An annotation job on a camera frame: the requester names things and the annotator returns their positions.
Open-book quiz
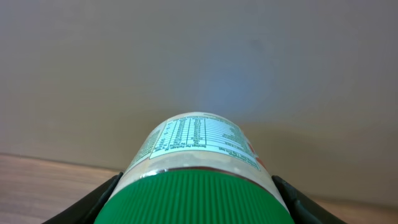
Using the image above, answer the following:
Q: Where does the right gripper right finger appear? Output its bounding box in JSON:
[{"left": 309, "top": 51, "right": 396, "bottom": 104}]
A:
[{"left": 272, "top": 175, "right": 346, "bottom": 224}]

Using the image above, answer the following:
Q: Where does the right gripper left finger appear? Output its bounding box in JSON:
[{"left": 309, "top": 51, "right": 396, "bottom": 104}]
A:
[{"left": 43, "top": 172, "right": 123, "bottom": 224}]

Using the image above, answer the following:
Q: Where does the green lid small jar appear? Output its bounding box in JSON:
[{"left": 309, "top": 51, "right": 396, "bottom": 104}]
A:
[{"left": 95, "top": 112, "right": 293, "bottom": 224}]

